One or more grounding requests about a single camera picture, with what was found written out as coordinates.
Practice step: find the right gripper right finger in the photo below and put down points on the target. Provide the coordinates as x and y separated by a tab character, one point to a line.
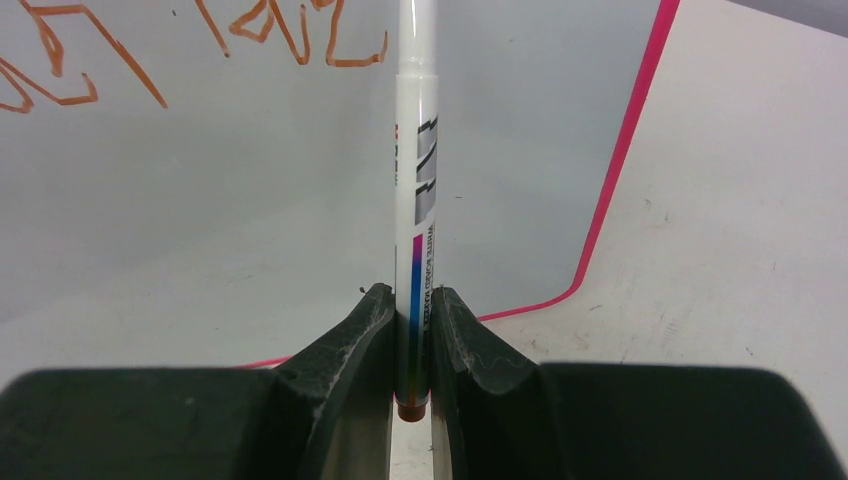
496	414

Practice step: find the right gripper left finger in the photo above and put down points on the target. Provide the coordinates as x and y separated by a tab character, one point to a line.
325	413

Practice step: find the pink framed whiteboard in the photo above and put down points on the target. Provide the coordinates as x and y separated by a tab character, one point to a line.
211	182

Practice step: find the white whiteboard marker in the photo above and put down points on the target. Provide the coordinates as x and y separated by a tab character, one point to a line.
416	142

